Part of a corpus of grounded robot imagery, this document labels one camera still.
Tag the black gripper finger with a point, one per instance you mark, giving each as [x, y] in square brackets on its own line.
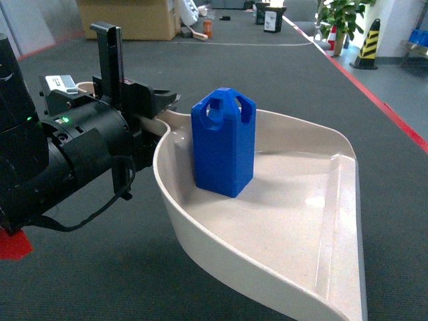
[163, 100]

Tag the beige plastic dustpan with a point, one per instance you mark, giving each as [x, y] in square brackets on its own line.
[291, 239]

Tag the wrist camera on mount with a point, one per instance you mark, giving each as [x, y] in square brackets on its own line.
[61, 92]

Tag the large cardboard box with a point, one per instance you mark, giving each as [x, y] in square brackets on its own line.
[139, 20]

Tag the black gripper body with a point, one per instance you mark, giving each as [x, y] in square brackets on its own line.
[134, 101]

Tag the blue plastic hexagonal part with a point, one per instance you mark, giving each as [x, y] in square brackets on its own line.
[223, 131]

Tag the red white traffic cone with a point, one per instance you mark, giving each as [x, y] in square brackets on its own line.
[331, 40]

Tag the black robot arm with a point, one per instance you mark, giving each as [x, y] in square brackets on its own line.
[45, 161]

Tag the green potted plant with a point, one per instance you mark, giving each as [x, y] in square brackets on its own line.
[342, 14]

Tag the yellow black traffic cone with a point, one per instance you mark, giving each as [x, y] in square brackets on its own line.
[365, 59]

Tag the wooden hand brush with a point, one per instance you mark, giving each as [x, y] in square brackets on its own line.
[197, 35]

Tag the orange can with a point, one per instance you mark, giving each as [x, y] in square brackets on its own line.
[207, 27]

